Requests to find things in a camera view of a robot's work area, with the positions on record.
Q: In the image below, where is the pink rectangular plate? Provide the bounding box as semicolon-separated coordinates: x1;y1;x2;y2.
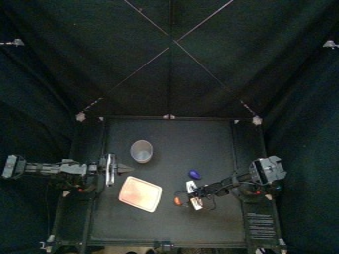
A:
116;175;162;213

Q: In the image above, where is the grey plastic cup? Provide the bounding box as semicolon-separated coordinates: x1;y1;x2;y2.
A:
128;139;154;164

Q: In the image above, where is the thin diagonal brace cord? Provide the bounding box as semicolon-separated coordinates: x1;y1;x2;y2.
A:
81;0;234;113
121;0;256;117

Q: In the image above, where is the blue toy eggplant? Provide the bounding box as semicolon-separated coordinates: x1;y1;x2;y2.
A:
188;169;202;181

